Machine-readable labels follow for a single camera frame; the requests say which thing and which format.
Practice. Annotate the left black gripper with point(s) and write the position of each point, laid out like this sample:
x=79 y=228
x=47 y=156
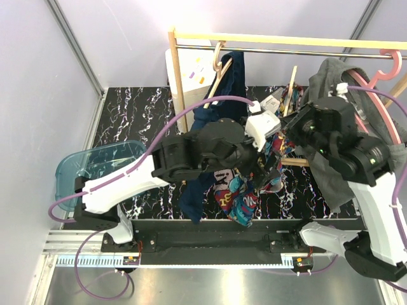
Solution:
x=261 y=175

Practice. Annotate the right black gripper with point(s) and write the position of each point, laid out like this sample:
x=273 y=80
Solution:
x=290 y=123

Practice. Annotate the colourful comic print shorts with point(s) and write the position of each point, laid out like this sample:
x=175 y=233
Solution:
x=239 y=196

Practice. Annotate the beige hanger of comic shorts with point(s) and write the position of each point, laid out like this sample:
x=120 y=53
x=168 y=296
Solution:
x=290 y=91

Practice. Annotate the navy blue shorts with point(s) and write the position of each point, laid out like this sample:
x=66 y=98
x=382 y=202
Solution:
x=232 y=83

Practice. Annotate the beige hanger of navy shorts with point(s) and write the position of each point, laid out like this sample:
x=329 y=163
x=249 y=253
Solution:
x=219 y=68

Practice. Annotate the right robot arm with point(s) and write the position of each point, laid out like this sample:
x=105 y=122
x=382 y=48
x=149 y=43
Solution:
x=365 y=165

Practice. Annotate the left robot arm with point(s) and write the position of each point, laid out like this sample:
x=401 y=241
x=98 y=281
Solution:
x=221 y=145

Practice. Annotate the grey shorts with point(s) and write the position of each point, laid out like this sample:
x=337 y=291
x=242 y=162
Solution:
x=333 y=71

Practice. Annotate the grey booklet with label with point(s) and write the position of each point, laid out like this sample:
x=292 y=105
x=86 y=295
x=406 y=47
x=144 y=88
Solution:
x=273 y=101

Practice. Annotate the white box with stickers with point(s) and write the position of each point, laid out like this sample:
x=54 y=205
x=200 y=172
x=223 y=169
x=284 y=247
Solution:
x=197 y=75

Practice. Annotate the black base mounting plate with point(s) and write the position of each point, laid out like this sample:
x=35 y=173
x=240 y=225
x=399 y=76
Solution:
x=165 y=246

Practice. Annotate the blue transparent plastic bin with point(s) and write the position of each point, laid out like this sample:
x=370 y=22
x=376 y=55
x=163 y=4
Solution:
x=95 y=163

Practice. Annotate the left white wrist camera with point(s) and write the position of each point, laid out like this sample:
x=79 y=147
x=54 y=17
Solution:
x=260 y=125

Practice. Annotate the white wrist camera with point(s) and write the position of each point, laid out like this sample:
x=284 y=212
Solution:
x=260 y=125
x=339 y=90

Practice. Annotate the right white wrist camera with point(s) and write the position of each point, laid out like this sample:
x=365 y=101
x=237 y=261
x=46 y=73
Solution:
x=339 y=90

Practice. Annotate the metal clothes rail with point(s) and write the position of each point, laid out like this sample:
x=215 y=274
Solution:
x=307 y=53

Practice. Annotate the wooden clothes rack frame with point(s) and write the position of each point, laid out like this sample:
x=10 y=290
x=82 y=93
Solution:
x=392 y=48

